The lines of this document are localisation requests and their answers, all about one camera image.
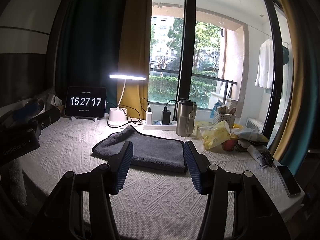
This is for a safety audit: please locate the red cup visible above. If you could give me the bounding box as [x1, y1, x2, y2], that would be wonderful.
[222, 138, 238, 152]

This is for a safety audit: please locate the dark green curtain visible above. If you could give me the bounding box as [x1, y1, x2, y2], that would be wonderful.
[55, 0, 126, 104]

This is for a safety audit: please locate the black charger plug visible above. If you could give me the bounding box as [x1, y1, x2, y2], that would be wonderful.
[162, 107, 171, 125]

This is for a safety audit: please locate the yellow plastic snack bag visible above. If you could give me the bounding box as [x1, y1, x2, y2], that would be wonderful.
[199, 120, 232, 150]

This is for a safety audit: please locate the black smartphone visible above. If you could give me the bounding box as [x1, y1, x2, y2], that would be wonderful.
[276, 165, 301, 197]

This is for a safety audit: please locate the white woven storage basket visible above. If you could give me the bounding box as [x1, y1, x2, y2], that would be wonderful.
[213, 111, 235, 128]

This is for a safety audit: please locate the white hanging shirt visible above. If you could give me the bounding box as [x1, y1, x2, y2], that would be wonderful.
[255, 39, 274, 89]

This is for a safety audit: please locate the tablet showing clock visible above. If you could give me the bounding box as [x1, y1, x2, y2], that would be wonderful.
[65, 86, 107, 118]

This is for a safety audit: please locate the yellow curtain left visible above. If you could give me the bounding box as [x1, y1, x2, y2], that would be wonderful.
[117, 0, 152, 119]

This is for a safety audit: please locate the white patterned tablecloth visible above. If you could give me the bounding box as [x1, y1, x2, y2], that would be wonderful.
[20, 118, 304, 239]

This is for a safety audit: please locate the white power strip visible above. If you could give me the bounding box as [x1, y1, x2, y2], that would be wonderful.
[143, 120, 177, 131]

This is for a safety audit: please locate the stainless steel tumbler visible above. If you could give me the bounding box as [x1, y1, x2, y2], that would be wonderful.
[176, 98, 197, 137]

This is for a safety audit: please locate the white plastic bag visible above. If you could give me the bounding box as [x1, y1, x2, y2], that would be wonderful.
[232, 127, 269, 142]

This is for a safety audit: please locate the white desk lamp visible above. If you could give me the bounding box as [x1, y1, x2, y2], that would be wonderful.
[108, 73, 146, 128]

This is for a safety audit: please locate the white charger plug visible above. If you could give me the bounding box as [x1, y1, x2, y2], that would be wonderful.
[146, 108, 153, 125]

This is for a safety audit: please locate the purple and grey towel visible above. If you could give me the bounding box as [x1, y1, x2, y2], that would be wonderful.
[92, 125, 188, 173]

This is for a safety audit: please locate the yellow curtain right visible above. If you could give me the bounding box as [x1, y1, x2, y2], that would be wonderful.
[274, 0, 319, 165]

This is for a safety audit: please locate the yellow curtain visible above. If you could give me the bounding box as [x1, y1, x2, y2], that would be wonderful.
[117, 0, 152, 119]
[274, 0, 319, 165]

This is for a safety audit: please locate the white lotion tube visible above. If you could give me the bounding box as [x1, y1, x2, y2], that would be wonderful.
[247, 145, 267, 168]

